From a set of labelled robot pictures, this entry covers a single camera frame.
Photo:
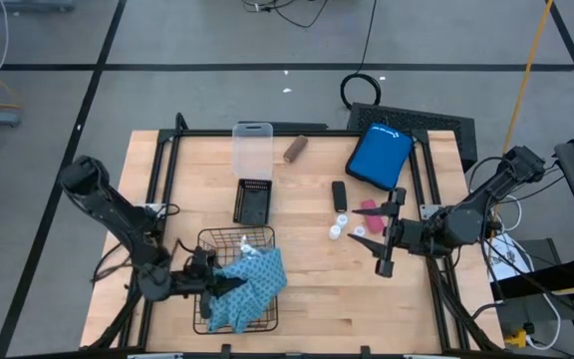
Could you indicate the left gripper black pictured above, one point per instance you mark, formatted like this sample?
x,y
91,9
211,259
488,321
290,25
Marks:
x,y
202,281

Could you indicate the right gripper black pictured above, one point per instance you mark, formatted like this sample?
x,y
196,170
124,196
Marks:
x,y
416,237

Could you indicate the small white plastic bottle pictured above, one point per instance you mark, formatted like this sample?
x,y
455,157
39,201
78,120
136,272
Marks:
x,y
342,220
360,231
335,232

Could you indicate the blue patterned cloth gown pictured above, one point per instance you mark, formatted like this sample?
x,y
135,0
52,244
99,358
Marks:
x,y
257,284

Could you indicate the small black device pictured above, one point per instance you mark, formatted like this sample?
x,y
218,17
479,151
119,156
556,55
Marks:
x,y
339,197

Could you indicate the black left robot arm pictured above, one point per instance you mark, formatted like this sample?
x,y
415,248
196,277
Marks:
x,y
112,209

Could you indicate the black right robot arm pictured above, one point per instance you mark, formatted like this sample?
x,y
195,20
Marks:
x,y
486,194

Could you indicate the black plastic tray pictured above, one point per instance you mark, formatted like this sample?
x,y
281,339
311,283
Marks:
x,y
253,204

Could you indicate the small tan plush object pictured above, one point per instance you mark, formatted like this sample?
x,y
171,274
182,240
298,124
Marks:
x,y
295,148

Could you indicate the white printed paper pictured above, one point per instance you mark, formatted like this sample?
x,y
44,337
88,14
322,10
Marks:
x,y
503,261

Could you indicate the clear plastic container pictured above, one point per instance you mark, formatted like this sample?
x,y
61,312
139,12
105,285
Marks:
x,y
252,149

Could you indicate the yellow power plug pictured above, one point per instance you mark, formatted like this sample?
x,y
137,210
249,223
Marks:
x,y
516,339

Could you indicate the grey floor box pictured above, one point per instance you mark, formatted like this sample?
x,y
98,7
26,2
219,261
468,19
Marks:
x,y
33,6

